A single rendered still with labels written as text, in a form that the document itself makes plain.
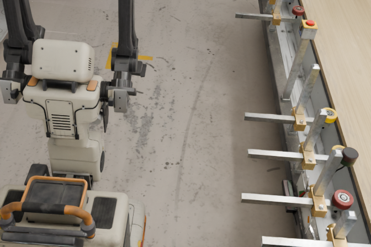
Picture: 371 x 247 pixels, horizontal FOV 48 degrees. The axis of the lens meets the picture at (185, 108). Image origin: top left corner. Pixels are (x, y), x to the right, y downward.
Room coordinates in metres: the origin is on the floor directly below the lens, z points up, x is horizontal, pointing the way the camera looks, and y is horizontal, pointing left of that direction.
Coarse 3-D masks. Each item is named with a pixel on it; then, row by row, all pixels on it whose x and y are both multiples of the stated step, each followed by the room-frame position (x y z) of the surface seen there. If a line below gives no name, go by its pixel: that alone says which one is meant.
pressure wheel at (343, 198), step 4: (336, 192) 1.04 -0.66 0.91; (340, 192) 1.04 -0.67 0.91; (344, 192) 1.05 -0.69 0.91; (348, 192) 1.05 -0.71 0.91; (332, 196) 1.03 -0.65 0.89; (336, 196) 1.02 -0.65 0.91; (340, 196) 1.03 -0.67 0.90; (344, 196) 1.02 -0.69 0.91; (348, 196) 1.03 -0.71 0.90; (352, 196) 1.03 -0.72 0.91; (332, 200) 1.02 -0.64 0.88; (336, 200) 1.00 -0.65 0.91; (340, 200) 1.00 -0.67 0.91; (344, 200) 1.01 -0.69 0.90; (348, 200) 1.01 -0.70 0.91; (352, 200) 1.01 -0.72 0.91; (336, 204) 1.00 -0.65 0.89; (340, 204) 0.99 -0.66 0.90; (344, 204) 0.99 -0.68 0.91; (348, 204) 0.99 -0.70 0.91; (340, 208) 0.98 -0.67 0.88; (344, 208) 0.98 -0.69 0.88; (348, 208) 0.99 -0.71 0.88; (336, 212) 1.02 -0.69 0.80
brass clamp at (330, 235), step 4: (332, 224) 0.85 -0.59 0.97; (328, 228) 0.84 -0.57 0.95; (332, 228) 0.83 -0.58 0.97; (328, 232) 0.83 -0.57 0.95; (332, 232) 0.82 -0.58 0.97; (328, 236) 0.82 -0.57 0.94; (332, 236) 0.80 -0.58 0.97; (328, 240) 0.80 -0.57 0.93; (332, 240) 0.78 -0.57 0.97; (336, 240) 0.78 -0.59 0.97; (340, 240) 0.78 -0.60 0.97; (344, 240) 0.79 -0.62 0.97; (336, 244) 0.77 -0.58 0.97; (340, 244) 0.77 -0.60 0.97; (344, 244) 0.77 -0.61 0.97
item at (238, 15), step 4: (236, 12) 2.52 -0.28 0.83; (240, 12) 2.52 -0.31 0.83; (236, 16) 2.50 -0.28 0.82; (240, 16) 2.50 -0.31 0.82; (244, 16) 2.50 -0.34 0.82; (248, 16) 2.50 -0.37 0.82; (252, 16) 2.50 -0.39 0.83; (256, 16) 2.50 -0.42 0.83; (260, 16) 2.50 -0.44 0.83; (264, 16) 2.51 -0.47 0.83; (268, 16) 2.51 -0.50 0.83; (272, 16) 2.52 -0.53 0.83; (280, 16) 2.53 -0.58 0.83; (284, 16) 2.53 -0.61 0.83; (268, 20) 2.50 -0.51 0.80; (284, 20) 2.51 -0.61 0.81; (288, 20) 2.51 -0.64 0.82; (292, 20) 2.51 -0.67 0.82; (296, 20) 2.51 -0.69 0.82
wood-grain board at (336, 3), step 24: (312, 0) 2.67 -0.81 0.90; (336, 0) 2.70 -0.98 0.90; (360, 0) 2.74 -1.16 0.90; (336, 24) 2.38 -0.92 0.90; (360, 24) 2.41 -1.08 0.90; (336, 48) 2.11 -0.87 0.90; (360, 48) 2.13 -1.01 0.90; (336, 72) 1.87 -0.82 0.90; (360, 72) 1.89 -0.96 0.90; (336, 96) 1.66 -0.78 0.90; (360, 96) 1.68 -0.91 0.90; (336, 120) 1.50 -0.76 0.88; (360, 120) 1.50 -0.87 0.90; (360, 144) 1.33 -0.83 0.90; (360, 168) 1.19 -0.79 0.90; (360, 192) 1.07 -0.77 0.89
